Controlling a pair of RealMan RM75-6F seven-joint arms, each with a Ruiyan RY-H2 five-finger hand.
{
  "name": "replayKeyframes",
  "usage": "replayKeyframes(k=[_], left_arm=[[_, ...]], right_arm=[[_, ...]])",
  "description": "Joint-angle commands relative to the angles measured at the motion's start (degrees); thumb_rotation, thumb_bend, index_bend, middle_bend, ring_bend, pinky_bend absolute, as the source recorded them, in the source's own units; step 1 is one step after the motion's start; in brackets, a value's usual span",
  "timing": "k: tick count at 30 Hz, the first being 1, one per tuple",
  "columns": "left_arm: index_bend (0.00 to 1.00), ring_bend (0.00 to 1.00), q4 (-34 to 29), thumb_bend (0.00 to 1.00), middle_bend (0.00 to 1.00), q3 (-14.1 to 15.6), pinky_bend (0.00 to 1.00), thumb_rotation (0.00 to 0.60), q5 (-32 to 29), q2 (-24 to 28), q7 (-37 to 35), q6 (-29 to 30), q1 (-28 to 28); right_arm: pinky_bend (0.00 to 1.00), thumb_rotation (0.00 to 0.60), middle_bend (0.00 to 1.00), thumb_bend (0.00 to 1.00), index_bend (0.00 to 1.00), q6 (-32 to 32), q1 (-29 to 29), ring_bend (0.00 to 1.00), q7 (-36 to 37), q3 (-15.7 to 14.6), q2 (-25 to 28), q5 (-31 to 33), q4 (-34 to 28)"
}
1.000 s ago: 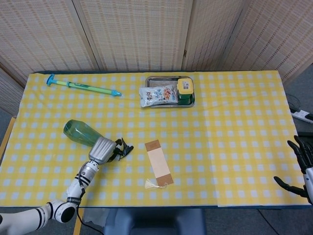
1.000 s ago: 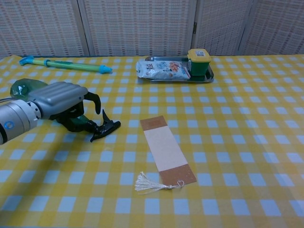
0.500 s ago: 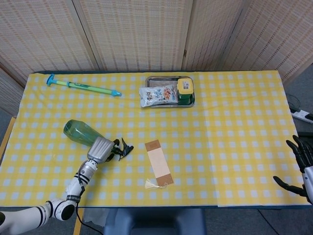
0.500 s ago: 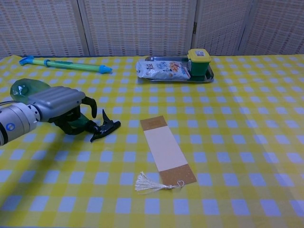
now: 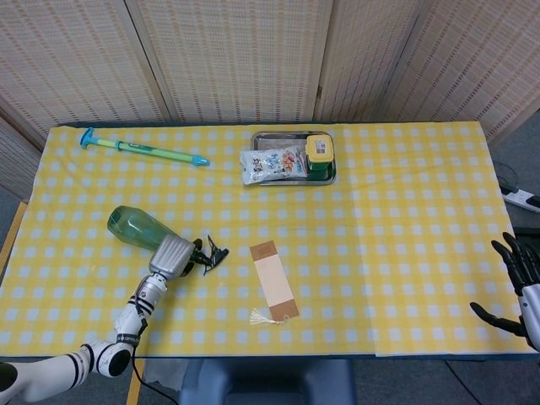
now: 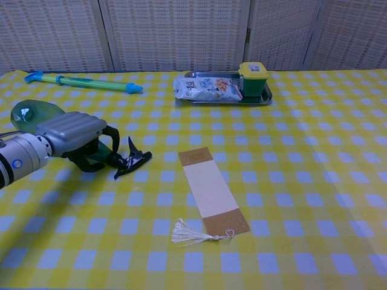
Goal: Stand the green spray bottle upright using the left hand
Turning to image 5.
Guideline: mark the green container yellow lid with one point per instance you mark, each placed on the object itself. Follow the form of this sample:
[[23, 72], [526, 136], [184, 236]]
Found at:
[[320, 147]]

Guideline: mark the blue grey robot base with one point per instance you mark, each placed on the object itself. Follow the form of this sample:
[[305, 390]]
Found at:
[[270, 384]]

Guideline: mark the white power strip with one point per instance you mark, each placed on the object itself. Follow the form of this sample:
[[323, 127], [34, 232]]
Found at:
[[521, 198]]

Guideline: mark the green blue water pump toy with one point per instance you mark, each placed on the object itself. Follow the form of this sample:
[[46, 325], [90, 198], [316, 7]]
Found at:
[[143, 149]]

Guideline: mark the white plastic sheet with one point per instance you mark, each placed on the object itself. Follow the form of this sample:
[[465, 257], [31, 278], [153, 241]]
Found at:
[[162, 373]]

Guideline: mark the yellow white checkered tablecloth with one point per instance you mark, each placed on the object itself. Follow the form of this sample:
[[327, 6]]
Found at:
[[379, 253]]

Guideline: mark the green spray bottle black trigger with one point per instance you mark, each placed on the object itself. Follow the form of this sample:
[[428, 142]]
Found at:
[[135, 228]]

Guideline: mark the metal tray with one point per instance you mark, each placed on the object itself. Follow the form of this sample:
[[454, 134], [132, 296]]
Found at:
[[274, 139]]

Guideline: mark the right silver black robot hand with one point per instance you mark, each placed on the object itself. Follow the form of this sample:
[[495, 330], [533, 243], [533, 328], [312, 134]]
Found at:
[[529, 304]]

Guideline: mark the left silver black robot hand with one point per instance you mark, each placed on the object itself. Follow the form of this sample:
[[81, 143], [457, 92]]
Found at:
[[171, 257]]

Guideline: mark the woven folding screen panel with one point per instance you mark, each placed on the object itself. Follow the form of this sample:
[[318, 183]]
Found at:
[[71, 63], [363, 59], [476, 63], [14, 160], [236, 59]]

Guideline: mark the brown cream bookmark with tassel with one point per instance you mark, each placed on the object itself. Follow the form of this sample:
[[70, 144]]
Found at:
[[273, 278]]

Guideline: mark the white snack packet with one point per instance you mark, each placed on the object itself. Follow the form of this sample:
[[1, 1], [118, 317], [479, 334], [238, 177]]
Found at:
[[270, 165]]

